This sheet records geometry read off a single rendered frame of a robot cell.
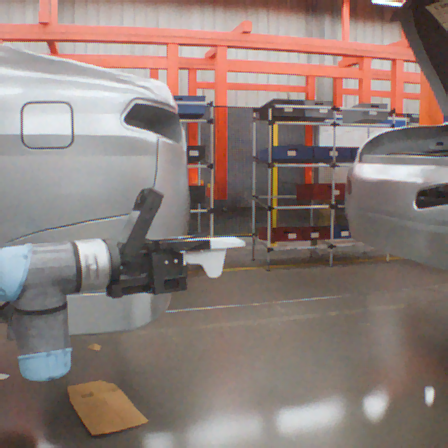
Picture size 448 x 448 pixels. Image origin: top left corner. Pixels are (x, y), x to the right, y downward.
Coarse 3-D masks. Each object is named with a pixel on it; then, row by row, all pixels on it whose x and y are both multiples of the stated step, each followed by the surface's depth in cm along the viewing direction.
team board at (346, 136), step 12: (384, 120) 682; (396, 120) 687; (324, 132) 660; (336, 132) 665; (348, 132) 669; (360, 132) 674; (372, 132) 679; (324, 144) 662; (336, 144) 667; (348, 144) 672; (360, 144) 677; (324, 168) 667; (336, 168) 672; (348, 168) 677; (324, 180) 670; (336, 180) 675; (312, 252) 682
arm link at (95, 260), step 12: (84, 240) 70; (96, 240) 71; (84, 252) 68; (96, 252) 69; (108, 252) 70; (84, 264) 67; (96, 264) 68; (108, 264) 69; (84, 276) 67; (96, 276) 68; (108, 276) 69; (84, 288) 69; (96, 288) 70
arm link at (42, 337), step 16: (64, 304) 68; (16, 320) 66; (32, 320) 65; (48, 320) 66; (64, 320) 68; (16, 336) 67; (32, 336) 65; (48, 336) 66; (64, 336) 68; (32, 352) 66; (48, 352) 66; (64, 352) 68; (32, 368) 66; (48, 368) 66; (64, 368) 68
